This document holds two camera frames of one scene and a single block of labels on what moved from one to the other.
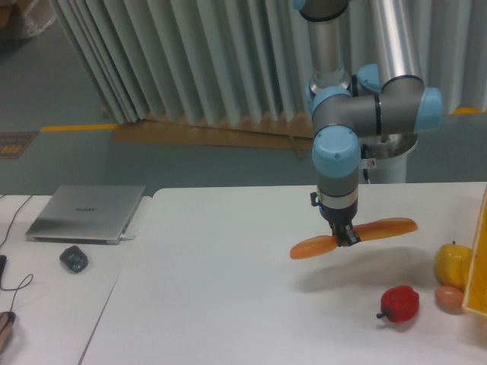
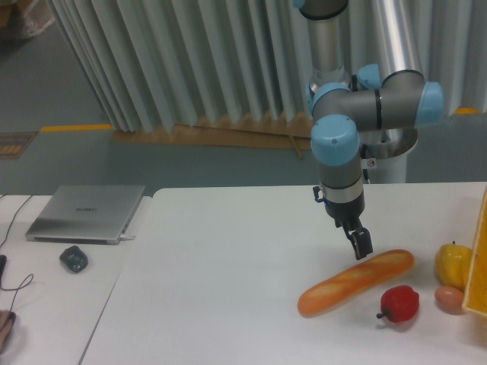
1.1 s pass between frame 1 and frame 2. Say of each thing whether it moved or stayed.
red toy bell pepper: stayed
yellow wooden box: stayed
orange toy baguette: moved
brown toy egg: stayed
